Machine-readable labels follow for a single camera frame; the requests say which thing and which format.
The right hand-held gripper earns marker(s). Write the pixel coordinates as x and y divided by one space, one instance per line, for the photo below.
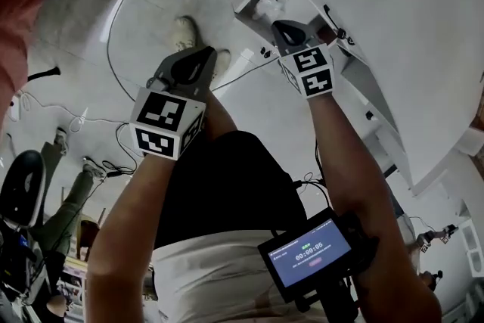
312 73

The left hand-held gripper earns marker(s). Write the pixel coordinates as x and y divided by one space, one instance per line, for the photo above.
166 125

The white item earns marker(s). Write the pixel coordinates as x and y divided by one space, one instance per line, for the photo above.
268 4

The person's left forearm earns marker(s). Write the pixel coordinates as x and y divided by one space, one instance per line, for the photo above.
125 223

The person's right forearm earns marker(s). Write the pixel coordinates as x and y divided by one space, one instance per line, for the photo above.
359 181

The person's right hand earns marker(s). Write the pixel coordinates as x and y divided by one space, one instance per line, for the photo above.
326 35

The beige right shoe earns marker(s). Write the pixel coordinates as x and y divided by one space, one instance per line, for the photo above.
223 62

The beige shoe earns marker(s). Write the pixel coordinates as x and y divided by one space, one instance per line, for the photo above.
187 35
223 62

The beige left shoe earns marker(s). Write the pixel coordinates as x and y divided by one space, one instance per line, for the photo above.
187 35

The white desk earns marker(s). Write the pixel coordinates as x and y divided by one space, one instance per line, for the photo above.
408 49

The black shorts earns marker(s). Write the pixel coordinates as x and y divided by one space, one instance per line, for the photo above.
230 181

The black chair base leg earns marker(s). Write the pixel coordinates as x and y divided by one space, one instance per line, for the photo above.
44 74

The black office chair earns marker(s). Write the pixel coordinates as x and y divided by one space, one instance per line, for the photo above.
23 187

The white shirt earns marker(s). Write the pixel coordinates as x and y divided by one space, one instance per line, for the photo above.
211 276

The black monitor screen device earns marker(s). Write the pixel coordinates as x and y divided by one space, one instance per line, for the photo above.
308 255

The background hand-held gripper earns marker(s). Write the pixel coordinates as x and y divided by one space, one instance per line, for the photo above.
440 234

